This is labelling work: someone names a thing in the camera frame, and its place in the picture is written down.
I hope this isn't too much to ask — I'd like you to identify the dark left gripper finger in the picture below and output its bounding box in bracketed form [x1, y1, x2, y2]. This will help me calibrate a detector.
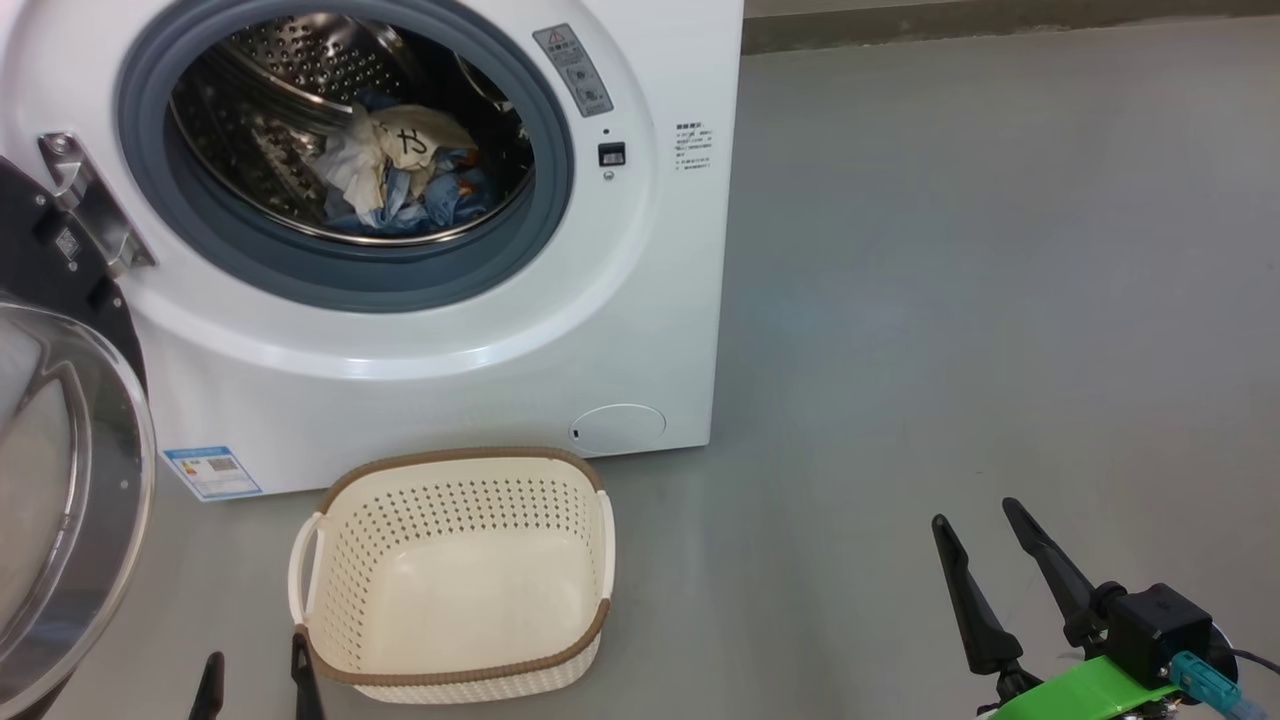
[290, 632, 327, 720]
[188, 652, 227, 720]

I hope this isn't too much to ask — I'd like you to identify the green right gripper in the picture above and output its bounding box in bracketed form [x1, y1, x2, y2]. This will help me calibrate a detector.
[931, 497, 1183, 720]

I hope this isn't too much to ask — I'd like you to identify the round black glass washer door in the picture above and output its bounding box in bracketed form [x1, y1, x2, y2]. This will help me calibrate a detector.
[0, 155, 158, 720]

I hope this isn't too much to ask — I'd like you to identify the blue bear print garment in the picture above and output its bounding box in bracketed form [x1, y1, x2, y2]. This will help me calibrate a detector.
[325, 88, 496, 237]

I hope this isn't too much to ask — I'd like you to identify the white front-load washing machine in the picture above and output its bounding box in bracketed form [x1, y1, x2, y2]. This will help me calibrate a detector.
[0, 0, 746, 501]

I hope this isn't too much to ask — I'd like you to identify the metal door hinge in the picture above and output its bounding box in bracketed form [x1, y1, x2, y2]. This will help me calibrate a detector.
[38, 132, 157, 277]

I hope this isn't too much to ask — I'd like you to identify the cream perforated laundry basket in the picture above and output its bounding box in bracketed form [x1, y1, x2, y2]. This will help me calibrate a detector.
[288, 447, 615, 705]

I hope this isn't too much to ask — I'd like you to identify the blue energy label sticker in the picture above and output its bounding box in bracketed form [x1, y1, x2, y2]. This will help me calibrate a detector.
[162, 446, 263, 501]

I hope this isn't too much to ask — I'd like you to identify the round white filter cover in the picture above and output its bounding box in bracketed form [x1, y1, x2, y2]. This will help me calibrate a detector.
[570, 403, 668, 456]

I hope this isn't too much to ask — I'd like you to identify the small printed text label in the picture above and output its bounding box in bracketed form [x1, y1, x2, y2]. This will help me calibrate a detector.
[674, 122, 715, 173]

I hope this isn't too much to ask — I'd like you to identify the grey warning sticker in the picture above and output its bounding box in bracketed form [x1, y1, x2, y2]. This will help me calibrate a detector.
[532, 23, 614, 118]

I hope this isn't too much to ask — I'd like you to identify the teal right camera cable connector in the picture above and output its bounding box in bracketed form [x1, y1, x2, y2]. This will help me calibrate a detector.
[1170, 650, 1273, 720]

